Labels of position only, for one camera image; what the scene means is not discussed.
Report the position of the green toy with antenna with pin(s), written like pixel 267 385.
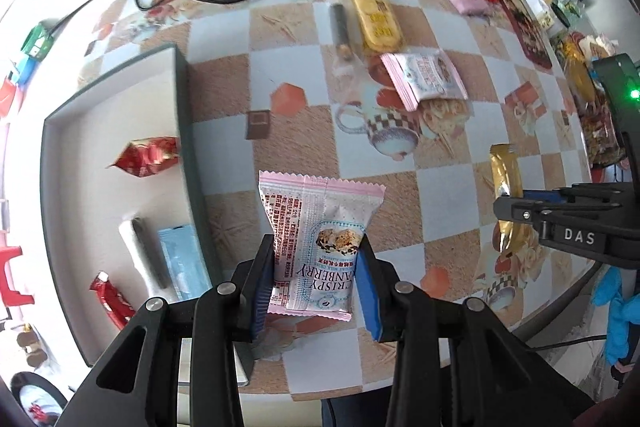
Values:
pixel 37 39

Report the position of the person's leg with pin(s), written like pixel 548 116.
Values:
pixel 355 414

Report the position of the clear plastic snack container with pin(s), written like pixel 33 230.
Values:
pixel 602 137

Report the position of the dark snack tray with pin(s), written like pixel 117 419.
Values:
pixel 527 29

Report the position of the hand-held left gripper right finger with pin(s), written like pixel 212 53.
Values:
pixel 370 292

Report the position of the red plastic stool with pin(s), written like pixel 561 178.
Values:
pixel 12 274

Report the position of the gold snack packet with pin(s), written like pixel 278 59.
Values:
pixel 506 172

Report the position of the pink white snack packet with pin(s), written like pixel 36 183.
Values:
pixel 315 217
pixel 425 79

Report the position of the black round object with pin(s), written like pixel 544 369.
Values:
pixel 37 399

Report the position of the clear tube snack packet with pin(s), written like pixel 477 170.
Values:
pixel 142 252

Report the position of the yellow snack packet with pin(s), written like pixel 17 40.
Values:
pixel 377 24

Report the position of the clear jar with yellow lid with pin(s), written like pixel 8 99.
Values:
pixel 580 72

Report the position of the red white snack packet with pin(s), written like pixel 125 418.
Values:
pixel 145 157

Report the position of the clear dark cookie stick packet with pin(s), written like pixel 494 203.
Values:
pixel 341 32

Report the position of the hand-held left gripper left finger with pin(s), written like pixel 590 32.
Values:
pixel 262 287

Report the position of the red snack bar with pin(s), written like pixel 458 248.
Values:
pixel 112 302

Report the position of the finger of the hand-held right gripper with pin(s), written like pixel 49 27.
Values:
pixel 520 212
pixel 545 195

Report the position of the brown shoes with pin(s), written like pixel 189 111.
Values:
pixel 30 347

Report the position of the light blue snack packet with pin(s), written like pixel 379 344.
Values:
pixel 182 262

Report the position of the pale pink snack bar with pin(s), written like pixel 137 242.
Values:
pixel 470 3

